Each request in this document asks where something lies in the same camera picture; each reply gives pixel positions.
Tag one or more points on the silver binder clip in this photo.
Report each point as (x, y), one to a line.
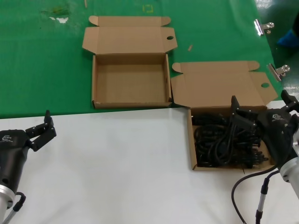
(276, 72)
(260, 26)

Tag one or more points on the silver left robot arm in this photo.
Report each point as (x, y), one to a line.
(4, 193)

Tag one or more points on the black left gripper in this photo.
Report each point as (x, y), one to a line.
(11, 154)

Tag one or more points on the green table cloth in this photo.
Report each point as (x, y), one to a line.
(46, 70)

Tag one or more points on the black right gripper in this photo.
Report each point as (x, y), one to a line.
(276, 135)

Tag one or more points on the open cardboard box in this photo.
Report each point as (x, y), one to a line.
(222, 81)
(126, 77)

